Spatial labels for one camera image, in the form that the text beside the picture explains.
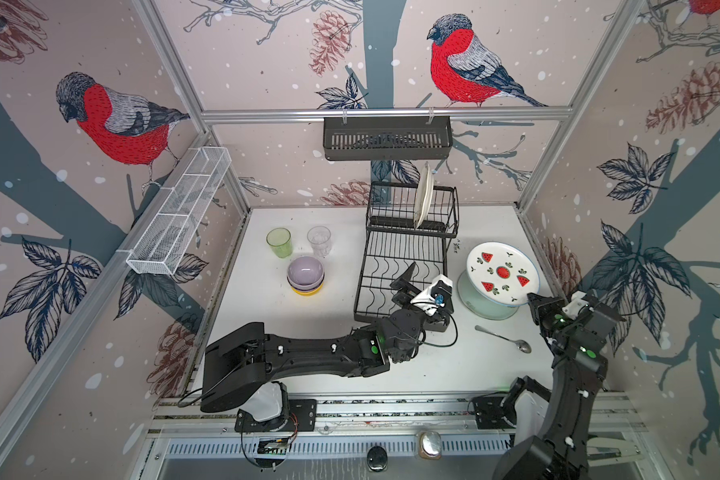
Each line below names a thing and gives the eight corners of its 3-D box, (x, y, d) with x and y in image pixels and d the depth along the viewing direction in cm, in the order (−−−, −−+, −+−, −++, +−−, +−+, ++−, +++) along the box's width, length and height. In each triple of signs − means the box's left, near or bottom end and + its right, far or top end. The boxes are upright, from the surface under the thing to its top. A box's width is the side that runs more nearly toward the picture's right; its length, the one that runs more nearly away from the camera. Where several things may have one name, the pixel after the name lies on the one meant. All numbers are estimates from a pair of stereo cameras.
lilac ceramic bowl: (289, 298, 96) (284, 285, 89) (295, 270, 103) (290, 256, 96) (322, 298, 96) (318, 285, 89) (325, 270, 103) (322, 256, 96)
